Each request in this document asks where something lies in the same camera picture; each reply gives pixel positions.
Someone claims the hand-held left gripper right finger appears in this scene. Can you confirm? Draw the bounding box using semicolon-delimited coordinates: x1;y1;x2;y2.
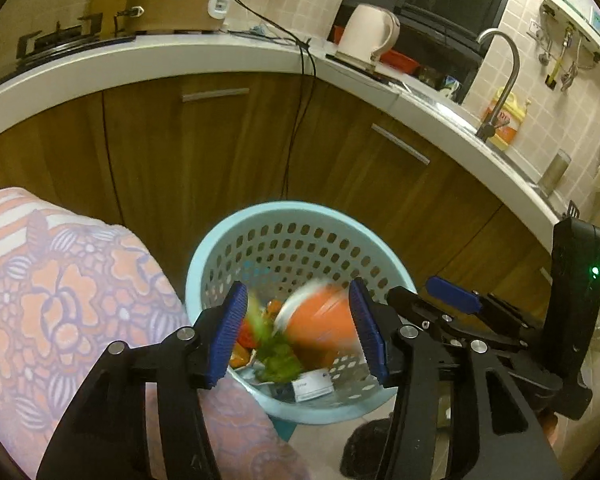
348;276;564;480

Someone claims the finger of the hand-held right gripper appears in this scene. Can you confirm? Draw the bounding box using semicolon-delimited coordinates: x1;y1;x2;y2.
386;286;532;356
425;275;549;332

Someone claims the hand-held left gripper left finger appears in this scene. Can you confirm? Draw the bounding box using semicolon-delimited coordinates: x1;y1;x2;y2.
35;280;249;480

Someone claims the red wrapper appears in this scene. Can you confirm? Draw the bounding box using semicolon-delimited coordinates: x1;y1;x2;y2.
236;320;259;349

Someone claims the orange cup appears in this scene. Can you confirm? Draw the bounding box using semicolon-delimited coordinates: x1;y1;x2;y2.
275;280;362;357

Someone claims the light blue perforated basket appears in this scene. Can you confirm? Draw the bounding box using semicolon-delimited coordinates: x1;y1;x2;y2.
185;201;419;414

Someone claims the green leafy vegetable scrap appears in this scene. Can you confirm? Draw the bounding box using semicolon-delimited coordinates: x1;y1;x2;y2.
247;305;306;384

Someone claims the wooden cabinet door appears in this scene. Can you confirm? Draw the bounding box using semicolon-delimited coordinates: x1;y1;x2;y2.
0;92;126;226
420;160;566;311
102;72;321;241
280;80;506;286

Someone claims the white paper box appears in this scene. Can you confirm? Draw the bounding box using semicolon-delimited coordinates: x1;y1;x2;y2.
290;367;334;404

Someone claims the teal plastic base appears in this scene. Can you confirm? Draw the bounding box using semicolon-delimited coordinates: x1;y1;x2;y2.
272;407;299;444

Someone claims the steel cylinder cup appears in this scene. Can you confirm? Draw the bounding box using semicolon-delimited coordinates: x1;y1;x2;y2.
537;149;572;196

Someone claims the pink floral towel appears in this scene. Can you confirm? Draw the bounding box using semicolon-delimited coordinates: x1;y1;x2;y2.
0;187;311;480

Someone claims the curved metal faucet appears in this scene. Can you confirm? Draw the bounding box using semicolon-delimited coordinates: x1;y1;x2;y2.
475;29;522;144

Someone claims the yellow detergent bottle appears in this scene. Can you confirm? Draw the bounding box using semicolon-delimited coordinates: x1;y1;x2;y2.
481;87;529;151

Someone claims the red plastic basin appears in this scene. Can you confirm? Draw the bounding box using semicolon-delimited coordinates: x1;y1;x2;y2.
332;25;421;74

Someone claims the black kettle base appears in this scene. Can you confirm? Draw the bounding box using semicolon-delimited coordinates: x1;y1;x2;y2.
325;51;382;70

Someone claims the white electric kettle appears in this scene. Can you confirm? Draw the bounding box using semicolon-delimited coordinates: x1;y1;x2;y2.
335;3;401;64

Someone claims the black gas stove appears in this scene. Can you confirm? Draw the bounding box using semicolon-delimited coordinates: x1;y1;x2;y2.
15;12;104;61

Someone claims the metal cabinet handle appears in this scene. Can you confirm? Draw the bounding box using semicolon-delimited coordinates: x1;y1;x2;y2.
181;87;251;104
371;123;431;166

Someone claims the black power cable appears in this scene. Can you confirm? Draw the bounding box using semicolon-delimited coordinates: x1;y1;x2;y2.
232;0;319;201

